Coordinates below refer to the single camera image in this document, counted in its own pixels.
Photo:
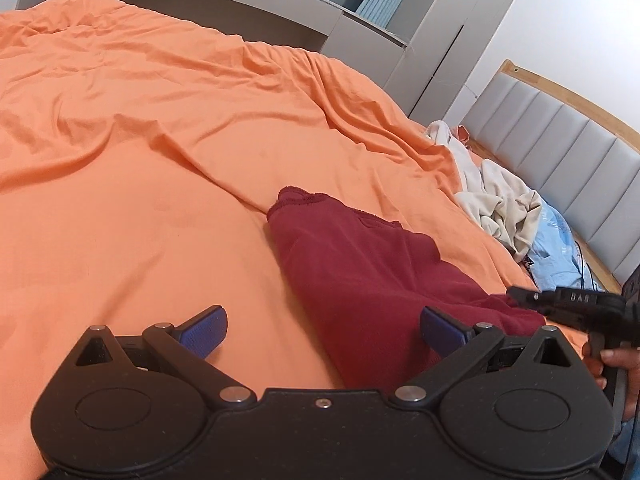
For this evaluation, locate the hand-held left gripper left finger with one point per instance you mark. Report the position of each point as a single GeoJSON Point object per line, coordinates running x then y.
{"type": "Point", "coordinates": [205, 331]}

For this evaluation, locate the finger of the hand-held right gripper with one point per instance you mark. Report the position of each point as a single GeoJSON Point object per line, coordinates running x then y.
{"type": "Point", "coordinates": [525, 297]}

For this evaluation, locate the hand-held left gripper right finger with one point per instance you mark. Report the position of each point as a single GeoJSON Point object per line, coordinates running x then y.
{"type": "Point", "coordinates": [440, 332]}

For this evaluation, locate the dark red shirt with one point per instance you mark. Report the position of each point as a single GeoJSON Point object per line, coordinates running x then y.
{"type": "Point", "coordinates": [360, 285]}

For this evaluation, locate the person's right hand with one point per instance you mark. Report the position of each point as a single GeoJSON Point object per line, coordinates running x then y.
{"type": "Point", "coordinates": [627, 375]}

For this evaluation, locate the light blue printed cloth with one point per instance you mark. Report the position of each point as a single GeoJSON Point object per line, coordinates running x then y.
{"type": "Point", "coordinates": [555, 250]}

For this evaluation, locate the cream hooded garment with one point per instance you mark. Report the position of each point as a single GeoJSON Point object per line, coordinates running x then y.
{"type": "Point", "coordinates": [505, 205]}

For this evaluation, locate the person's blue jeans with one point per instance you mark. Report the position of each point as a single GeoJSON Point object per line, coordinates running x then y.
{"type": "Point", "coordinates": [627, 442]}

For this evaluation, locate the grey padded headboard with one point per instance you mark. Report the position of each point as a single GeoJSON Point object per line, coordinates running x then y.
{"type": "Point", "coordinates": [565, 145]}

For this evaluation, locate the white crumpled garment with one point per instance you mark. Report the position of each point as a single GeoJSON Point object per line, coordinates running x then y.
{"type": "Point", "coordinates": [452, 145]}

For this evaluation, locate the salmon cloth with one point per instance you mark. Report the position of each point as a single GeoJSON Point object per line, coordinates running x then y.
{"type": "Point", "coordinates": [461, 133]}

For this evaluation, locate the orange bed blanket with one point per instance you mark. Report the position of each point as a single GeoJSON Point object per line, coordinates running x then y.
{"type": "Point", "coordinates": [125, 160]}

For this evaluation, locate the grey wall cabinet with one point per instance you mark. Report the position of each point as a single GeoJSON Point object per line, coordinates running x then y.
{"type": "Point", "coordinates": [300, 15]}

